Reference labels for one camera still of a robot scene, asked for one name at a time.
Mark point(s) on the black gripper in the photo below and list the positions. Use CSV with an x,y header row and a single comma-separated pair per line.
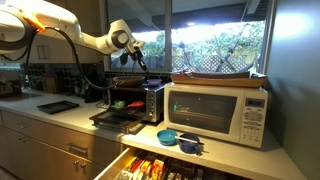
x,y
137,56

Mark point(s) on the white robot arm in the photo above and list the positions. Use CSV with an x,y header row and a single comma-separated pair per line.
x,y
66,23

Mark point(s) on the dark woven basket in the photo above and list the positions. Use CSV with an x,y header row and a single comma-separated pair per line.
x,y
128,81

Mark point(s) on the purple bowl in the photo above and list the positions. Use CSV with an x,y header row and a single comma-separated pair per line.
x,y
154,82

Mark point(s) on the silver toaster oven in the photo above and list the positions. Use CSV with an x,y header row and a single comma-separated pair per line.
x,y
154,103

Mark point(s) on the green item in oven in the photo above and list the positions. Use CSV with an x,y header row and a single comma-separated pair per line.
x,y
118,105

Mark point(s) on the black coffee maker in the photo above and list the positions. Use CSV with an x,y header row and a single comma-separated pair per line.
x,y
93,83

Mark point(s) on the wooden tray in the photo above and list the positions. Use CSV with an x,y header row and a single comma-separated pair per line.
x,y
216,81

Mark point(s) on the teal bowl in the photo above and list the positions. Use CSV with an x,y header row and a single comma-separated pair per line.
x,y
166,137

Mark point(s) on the white microwave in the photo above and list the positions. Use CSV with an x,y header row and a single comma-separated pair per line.
x,y
206,113

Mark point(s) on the white stick with dark tip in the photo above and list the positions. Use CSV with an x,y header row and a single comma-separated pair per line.
x,y
186,139

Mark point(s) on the dark blue bowl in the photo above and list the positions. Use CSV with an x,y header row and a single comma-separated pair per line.
x,y
188,145

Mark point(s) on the black baking tray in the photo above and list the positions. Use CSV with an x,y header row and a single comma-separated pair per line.
x,y
58,107

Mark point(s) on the wooden knife block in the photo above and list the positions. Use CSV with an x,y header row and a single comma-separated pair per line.
x,y
50,84

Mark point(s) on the white open drawer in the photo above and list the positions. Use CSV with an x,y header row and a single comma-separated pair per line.
x,y
146,166

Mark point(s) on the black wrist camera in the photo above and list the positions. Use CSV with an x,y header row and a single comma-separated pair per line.
x,y
124,59

